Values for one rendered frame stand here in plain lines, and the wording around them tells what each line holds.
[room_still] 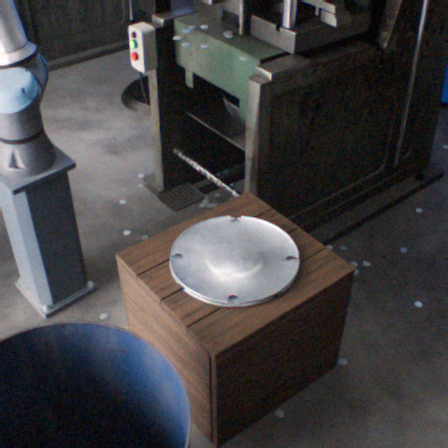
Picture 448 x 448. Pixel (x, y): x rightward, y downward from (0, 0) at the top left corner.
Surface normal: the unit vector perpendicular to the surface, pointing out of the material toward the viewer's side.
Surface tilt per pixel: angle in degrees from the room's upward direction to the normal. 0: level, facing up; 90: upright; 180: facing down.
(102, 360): 88
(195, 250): 0
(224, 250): 0
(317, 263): 0
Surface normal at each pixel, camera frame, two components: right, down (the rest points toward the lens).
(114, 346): -0.26, 0.58
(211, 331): 0.00, -0.78
